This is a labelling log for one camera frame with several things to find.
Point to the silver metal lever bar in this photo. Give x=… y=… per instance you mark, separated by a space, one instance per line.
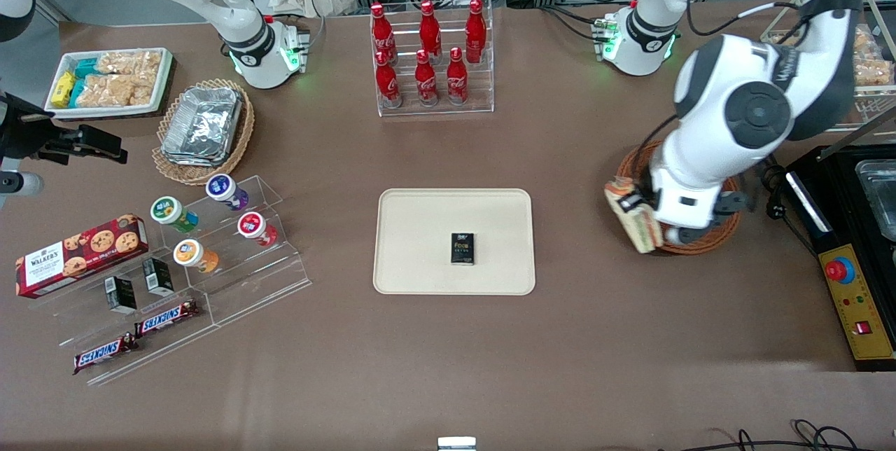
x=857 y=132

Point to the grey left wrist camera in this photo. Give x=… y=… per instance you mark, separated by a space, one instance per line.
x=686 y=235

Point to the clear acrylic bottle rack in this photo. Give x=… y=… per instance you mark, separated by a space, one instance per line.
x=437 y=109

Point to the orange snack cup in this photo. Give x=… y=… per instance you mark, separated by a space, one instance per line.
x=190 y=253

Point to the foil tray in machine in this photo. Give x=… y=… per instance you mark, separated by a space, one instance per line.
x=878 y=199

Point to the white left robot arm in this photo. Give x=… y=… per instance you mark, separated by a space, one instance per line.
x=742 y=108

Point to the rice cracker snack pack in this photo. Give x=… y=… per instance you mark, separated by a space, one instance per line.
x=871 y=59
x=115 y=90
x=129 y=62

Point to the Snickers chocolate bar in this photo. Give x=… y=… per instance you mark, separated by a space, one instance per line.
x=105 y=354
x=166 y=318

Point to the red Walkers cookie box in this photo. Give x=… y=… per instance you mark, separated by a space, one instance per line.
x=77 y=258

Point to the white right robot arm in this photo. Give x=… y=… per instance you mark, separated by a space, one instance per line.
x=231 y=10

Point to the red cola bottle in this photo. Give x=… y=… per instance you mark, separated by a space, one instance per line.
x=430 y=29
x=476 y=31
x=456 y=80
x=382 y=34
x=388 y=83
x=425 y=81

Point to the light tan wicker basket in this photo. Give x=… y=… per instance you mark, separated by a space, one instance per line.
x=241 y=136

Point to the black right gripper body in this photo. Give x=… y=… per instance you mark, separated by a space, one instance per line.
x=28 y=132

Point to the red emergency stop button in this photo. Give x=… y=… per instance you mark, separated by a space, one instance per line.
x=837 y=269

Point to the white rectangular snack tray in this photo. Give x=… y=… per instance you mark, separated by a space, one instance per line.
x=164 y=80

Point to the black left wrist bracket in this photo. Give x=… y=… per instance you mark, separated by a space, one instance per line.
x=735 y=204

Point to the green snack cup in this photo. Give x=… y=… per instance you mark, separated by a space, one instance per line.
x=168 y=211

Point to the black sealing machine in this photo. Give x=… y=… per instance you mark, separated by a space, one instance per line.
x=843 y=185

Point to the yellow machine control panel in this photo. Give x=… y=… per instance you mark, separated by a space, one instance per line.
x=864 y=307

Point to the beige plastic serving tray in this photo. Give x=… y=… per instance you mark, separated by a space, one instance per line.
x=420 y=241

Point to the stack of foil containers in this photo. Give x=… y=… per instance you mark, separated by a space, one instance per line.
x=201 y=125

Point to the small white metal object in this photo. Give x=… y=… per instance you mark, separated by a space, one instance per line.
x=456 y=444

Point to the red rocker power switch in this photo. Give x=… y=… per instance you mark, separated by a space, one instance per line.
x=863 y=328

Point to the sandwich with lettuce tomato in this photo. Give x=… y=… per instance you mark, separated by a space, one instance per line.
x=633 y=230

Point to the purple snack cup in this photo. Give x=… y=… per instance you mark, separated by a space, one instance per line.
x=222 y=188

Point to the small black box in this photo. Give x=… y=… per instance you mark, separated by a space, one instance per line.
x=463 y=249
x=158 y=276
x=121 y=295

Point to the clear acrylic stepped display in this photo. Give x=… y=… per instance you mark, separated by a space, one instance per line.
x=259 y=283

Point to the brown round wicker basket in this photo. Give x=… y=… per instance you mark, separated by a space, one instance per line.
x=707 y=237

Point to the teal snack pack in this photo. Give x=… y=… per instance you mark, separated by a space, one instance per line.
x=86 y=68
x=77 y=92

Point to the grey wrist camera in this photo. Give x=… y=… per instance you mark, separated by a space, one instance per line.
x=21 y=183
x=686 y=235

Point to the yellow snack pack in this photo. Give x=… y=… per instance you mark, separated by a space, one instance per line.
x=63 y=89

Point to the red snack cup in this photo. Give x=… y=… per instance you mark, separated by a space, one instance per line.
x=252 y=225

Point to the silver sealing bar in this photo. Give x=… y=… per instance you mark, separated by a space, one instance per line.
x=808 y=202

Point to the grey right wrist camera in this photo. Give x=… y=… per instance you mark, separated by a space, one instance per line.
x=21 y=183

